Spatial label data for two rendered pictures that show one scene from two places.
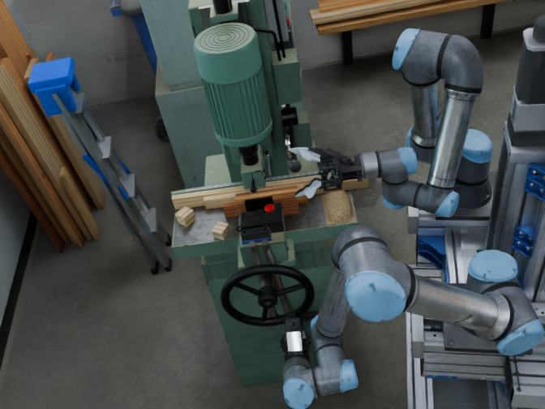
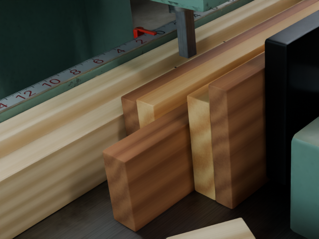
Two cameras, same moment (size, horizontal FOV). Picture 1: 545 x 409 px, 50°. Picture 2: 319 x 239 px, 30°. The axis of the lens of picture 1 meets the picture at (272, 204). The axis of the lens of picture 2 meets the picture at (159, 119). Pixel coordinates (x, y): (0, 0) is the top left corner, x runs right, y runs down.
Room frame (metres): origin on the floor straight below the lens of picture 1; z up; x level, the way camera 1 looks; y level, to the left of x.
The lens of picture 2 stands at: (1.22, 0.33, 1.12)
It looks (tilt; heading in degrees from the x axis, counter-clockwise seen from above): 30 degrees down; 314
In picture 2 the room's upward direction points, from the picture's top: 7 degrees counter-clockwise
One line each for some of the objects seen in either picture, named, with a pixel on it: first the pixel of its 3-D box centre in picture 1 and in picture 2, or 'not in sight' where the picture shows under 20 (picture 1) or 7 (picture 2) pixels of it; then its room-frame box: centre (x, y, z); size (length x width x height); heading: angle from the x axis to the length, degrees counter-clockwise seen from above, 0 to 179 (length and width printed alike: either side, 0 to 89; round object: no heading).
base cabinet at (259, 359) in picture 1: (277, 274); not in sight; (1.58, 0.03, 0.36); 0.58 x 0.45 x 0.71; 175
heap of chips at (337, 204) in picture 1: (337, 203); not in sight; (1.35, -0.21, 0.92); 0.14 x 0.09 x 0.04; 175
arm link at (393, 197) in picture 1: (400, 190); not in sight; (1.23, -0.38, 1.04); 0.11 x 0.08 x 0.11; 50
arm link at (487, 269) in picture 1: (491, 279); not in sight; (0.90, -0.52, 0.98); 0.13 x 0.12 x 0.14; 179
